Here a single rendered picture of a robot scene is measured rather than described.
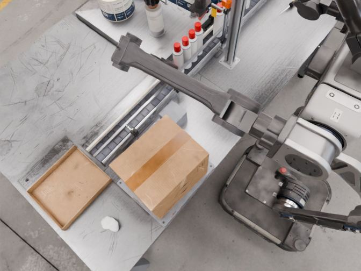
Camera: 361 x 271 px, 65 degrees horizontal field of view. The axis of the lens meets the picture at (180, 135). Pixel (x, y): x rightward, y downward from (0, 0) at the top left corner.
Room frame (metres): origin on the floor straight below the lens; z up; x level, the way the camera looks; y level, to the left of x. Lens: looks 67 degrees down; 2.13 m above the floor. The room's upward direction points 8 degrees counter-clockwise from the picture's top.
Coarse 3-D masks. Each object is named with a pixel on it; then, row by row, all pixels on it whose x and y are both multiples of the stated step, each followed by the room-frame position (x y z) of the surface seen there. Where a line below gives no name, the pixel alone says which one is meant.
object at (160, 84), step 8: (256, 0) 1.32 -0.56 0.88; (248, 8) 1.27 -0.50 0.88; (224, 32) 1.11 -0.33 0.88; (216, 40) 1.07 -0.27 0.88; (208, 48) 1.02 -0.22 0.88; (200, 56) 0.97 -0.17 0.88; (192, 64) 0.93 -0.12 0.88; (184, 72) 0.89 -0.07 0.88; (168, 88) 0.80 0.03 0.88; (160, 96) 0.76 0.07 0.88; (152, 104) 0.72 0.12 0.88; (144, 112) 0.68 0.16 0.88; (120, 120) 0.66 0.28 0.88; (136, 120) 0.64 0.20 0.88; (120, 136) 0.57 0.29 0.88; (112, 144) 0.54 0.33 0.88; (104, 152) 0.50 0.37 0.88
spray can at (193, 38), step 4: (192, 32) 0.96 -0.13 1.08; (188, 36) 0.98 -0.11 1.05; (192, 36) 0.95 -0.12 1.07; (196, 36) 0.97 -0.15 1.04; (192, 40) 0.95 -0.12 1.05; (196, 40) 0.95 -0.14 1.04; (192, 44) 0.94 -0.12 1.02; (196, 44) 0.95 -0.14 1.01; (192, 48) 0.94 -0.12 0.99; (196, 48) 0.95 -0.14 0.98; (192, 52) 0.94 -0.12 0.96; (196, 56) 0.95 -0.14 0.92; (192, 60) 0.94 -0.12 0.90; (196, 60) 0.95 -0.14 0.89
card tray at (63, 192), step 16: (64, 160) 0.51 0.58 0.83; (80, 160) 0.50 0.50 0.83; (48, 176) 0.44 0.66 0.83; (64, 176) 0.43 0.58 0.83; (80, 176) 0.42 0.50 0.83; (96, 176) 0.40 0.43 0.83; (32, 192) 0.37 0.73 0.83; (48, 192) 0.36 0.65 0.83; (64, 192) 0.35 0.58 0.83; (80, 192) 0.34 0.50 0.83; (96, 192) 0.32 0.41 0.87; (48, 208) 0.29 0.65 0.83; (64, 208) 0.28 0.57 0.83; (80, 208) 0.27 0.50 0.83; (64, 224) 0.20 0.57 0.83
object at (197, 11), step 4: (196, 0) 1.09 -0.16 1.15; (200, 0) 1.08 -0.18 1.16; (204, 0) 1.08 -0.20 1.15; (208, 0) 1.13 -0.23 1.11; (192, 4) 1.11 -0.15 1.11; (196, 4) 1.09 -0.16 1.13; (200, 4) 1.08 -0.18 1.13; (204, 4) 1.08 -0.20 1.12; (208, 4) 1.10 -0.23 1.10; (192, 8) 1.09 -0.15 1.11; (196, 8) 1.09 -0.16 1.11; (200, 8) 1.08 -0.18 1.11; (204, 8) 1.08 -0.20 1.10; (196, 12) 1.06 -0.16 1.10; (200, 12) 1.06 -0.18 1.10
